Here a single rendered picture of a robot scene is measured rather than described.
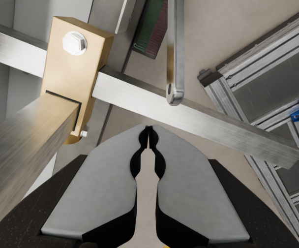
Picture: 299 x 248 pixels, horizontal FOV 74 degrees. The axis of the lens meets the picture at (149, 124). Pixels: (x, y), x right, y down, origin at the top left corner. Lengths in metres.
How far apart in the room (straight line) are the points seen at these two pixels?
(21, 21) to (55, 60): 0.30
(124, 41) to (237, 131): 0.23
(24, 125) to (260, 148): 0.25
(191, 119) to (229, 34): 0.92
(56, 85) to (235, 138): 0.21
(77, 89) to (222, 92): 0.77
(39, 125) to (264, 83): 0.94
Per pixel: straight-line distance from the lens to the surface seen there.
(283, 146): 0.30
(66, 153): 0.49
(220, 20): 1.11
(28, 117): 0.19
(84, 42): 0.21
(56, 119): 0.19
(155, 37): 0.36
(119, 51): 0.37
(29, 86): 0.54
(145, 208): 1.66
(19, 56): 0.25
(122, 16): 0.27
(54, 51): 0.22
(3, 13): 0.50
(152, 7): 0.36
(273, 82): 1.03
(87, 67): 0.21
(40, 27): 0.50
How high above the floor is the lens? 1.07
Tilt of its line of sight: 63 degrees down
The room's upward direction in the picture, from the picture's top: 179 degrees counter-clockwise
